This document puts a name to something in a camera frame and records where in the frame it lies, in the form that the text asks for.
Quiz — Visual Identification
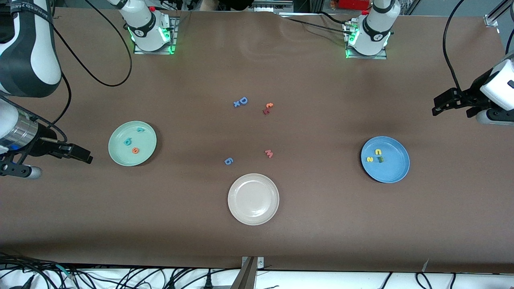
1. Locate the light green plate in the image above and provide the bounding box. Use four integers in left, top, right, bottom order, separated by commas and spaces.
108, 121, 157, 167

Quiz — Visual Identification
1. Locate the blue plate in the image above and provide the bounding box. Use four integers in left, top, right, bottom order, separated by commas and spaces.
361, 136, 410, 184

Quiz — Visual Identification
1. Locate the red box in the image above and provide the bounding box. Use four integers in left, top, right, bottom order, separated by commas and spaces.
337, 0, 372, 10

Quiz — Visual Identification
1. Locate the beige plate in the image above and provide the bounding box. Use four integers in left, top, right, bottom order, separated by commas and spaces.
227, 173, 280, 226

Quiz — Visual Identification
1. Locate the brown table cover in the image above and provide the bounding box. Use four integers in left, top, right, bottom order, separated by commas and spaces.
0, 7, 514, 273

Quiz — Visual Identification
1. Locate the grey metal equipment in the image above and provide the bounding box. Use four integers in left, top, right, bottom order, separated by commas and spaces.
253, 0, 294, 12

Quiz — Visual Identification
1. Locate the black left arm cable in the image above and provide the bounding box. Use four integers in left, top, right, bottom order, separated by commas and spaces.
443, 0, 466, 93

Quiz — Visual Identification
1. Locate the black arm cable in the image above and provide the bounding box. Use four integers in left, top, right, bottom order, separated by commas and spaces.
443, 0, 466, 93
24, 0, 133, 143

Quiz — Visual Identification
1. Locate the aluminium frame profile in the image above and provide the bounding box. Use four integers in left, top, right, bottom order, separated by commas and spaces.
484, 0, 514, 28

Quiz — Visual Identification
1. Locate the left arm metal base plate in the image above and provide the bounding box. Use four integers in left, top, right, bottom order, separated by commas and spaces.
345, 22, 388, 60

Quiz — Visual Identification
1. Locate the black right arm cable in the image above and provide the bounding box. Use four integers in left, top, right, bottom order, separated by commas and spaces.
24, 0, 133, 143

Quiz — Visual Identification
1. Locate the teal tipped cable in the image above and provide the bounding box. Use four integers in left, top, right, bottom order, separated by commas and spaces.
55, 264, 76, 280

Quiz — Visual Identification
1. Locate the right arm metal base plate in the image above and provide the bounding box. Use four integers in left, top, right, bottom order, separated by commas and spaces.
134, 16, 179, 55

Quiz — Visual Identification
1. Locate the tangled black cable bundle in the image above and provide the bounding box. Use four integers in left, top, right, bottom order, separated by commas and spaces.
0, 251, 241, 289

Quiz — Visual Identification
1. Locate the black cable on table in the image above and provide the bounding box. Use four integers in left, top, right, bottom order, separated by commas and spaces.
286, 18, 350, 31
317, 11, 354, 24

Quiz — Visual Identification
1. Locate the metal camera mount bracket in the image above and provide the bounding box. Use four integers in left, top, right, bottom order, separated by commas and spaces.
231, 256, 265, 289

